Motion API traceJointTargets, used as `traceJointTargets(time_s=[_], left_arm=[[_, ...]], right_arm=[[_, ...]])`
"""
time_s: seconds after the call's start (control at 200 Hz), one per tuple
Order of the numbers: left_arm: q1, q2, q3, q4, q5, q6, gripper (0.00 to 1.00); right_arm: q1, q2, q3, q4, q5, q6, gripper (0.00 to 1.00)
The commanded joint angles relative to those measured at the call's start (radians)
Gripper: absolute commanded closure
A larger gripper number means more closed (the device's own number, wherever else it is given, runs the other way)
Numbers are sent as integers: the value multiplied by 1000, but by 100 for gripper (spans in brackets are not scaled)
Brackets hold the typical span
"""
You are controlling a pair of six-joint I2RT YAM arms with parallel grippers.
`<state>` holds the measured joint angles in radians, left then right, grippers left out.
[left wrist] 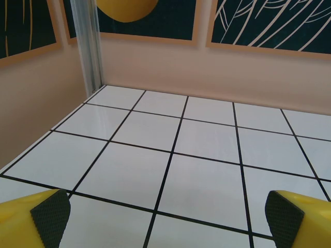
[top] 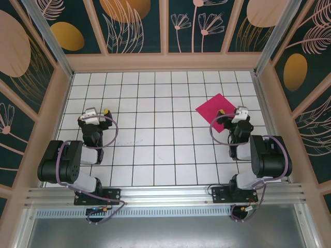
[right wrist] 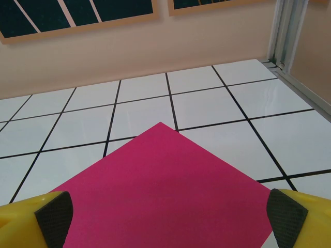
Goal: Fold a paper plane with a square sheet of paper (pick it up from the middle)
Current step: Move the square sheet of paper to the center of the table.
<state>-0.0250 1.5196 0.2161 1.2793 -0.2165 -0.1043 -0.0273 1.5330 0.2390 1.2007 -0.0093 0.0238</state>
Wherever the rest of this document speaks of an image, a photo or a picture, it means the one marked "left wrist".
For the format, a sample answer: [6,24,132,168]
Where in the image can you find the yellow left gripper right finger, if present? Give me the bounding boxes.
[265,190,331,248]

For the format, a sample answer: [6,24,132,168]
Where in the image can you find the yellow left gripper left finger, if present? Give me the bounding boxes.
[0,189,71,248]

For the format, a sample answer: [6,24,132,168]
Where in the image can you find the aluminium frame post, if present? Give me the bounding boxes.
[70,0,104,94]

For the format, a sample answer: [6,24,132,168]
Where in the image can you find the wall panel beige disc gold lines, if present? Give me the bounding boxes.
[0,0,63,68]

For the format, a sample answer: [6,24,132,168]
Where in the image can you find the wall panel orange circle leaves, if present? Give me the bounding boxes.
[205,0,331,56]

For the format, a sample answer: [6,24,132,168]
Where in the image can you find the narrow dark wall panel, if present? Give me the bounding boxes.
[62,0,78,46]

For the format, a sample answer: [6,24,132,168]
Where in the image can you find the wall panel with orange oval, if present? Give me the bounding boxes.
[95,0,203,48]

